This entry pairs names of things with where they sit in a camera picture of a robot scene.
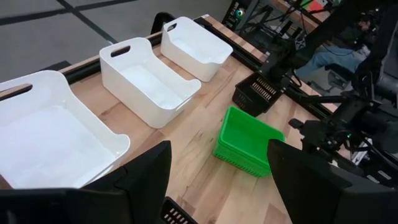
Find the green slotted plastic basket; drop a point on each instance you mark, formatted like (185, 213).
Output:
(245, 133)
(236, 163)

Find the black slotted plastic basket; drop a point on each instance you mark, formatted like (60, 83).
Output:
(174, 214)
(252, 99)

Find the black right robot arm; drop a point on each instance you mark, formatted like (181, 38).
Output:
(385, 87)

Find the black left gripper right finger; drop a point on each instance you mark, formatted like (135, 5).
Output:
(311, 193)

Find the person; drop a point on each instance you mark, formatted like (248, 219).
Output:
(332, 57)

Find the wooden desk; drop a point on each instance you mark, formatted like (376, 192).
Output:
(298, 17)

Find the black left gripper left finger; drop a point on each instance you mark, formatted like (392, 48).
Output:
(146, 186)

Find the white plastic storage bin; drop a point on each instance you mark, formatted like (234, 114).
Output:
(46, 140)
(146, 84)
(196, 46)

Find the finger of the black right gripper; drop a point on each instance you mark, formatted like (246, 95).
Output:
(296, 123)

